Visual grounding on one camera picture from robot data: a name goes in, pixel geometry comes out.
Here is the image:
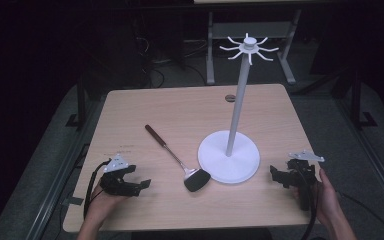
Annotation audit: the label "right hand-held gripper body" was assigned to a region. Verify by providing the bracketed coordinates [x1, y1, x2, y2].
[285, 149, 326, 212]

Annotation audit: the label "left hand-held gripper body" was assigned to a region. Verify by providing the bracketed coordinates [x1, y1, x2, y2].
[99, 153, 140, 198]

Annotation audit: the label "black spatula with brown handle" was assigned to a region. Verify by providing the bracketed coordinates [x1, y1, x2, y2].
[144, 124, 212, 193]

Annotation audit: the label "white hook rack stand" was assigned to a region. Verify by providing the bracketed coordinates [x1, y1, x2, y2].
[197, 32, 280, 185]

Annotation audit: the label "person's left hand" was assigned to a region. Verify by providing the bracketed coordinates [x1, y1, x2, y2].
[85, 184, 129, 228]

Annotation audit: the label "person's right hand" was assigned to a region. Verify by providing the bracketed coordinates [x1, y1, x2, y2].
[291, 167, 344, 232]

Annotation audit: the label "grey tape strip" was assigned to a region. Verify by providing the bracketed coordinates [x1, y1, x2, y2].
[62, 196, 85, 207]

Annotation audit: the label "black metal stand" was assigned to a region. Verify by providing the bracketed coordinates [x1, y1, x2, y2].
[349, 68, 378, 129]
[65, 74, 88, 128]

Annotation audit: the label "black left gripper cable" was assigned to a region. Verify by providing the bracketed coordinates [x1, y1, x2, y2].
[83, 159, 112, 220]

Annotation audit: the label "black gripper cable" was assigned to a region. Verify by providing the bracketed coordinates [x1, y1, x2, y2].
[83, 159, 112, 220]
[298, 168, 318, 240]

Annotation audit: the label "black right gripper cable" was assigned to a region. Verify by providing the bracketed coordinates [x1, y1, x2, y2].
[298, 168, 318, 240]

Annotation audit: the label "aluminium rail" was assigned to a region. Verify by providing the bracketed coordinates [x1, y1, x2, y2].
[26, 99, 106, 240]
[334, 98, 384, 214]

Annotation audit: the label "black floor cables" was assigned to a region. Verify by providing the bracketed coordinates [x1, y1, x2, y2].
[134, 33, 208, 88]

